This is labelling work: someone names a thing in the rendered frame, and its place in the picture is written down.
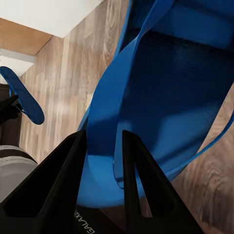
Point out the sliding door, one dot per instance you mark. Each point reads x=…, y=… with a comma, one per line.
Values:
x=20, y=38

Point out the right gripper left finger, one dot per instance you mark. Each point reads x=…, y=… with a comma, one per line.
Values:
x=44, y=203

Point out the sandal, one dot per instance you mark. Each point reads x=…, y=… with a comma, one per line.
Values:
x=30, y=107
x=170, y=74

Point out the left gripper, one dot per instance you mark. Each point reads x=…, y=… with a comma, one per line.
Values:
x=8, y=110

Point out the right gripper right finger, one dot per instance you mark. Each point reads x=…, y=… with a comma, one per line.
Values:
x=169, y=213

